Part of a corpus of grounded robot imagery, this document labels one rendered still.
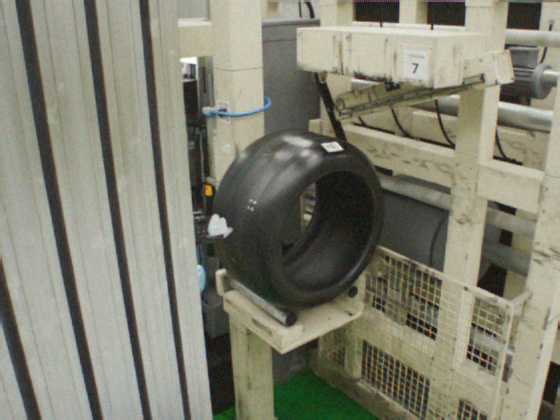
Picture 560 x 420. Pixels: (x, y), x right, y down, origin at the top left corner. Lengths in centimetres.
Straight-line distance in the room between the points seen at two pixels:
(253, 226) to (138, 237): 118
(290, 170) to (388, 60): 44
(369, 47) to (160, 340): 139
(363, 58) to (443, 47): 28
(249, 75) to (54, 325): 159
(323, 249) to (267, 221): 56
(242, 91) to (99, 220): 154
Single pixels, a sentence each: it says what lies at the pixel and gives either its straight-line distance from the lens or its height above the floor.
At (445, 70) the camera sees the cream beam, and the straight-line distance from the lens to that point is 161.
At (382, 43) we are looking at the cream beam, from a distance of 168.
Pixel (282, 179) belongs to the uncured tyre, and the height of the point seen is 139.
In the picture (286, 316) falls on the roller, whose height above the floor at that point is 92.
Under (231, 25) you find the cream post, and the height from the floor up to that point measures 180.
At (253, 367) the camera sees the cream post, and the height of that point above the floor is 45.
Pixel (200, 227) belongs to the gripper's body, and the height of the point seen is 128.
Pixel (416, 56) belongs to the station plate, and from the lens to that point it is 160.
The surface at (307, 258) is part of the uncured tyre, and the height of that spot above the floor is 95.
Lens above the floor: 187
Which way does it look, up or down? 21 degrees down
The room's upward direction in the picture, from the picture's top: 1 degrees counter-clockwise
